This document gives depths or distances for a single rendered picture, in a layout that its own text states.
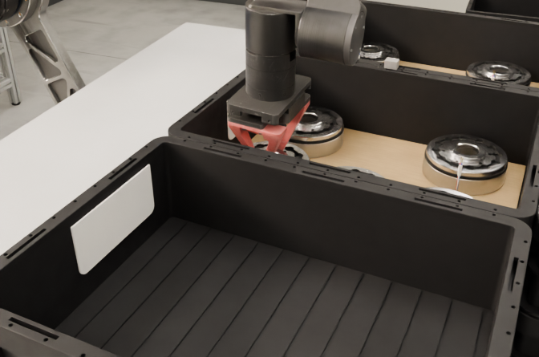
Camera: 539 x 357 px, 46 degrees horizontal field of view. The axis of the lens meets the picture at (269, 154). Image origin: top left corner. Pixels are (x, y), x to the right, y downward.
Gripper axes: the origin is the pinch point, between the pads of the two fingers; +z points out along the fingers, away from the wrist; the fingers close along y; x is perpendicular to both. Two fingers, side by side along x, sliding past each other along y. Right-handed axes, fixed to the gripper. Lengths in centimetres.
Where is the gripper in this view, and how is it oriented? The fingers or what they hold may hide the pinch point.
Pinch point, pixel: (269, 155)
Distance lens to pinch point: 78.4
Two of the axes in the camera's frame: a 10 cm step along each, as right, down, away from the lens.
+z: -0.1, 8.3, 5.6
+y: 4.3, -5.0, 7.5
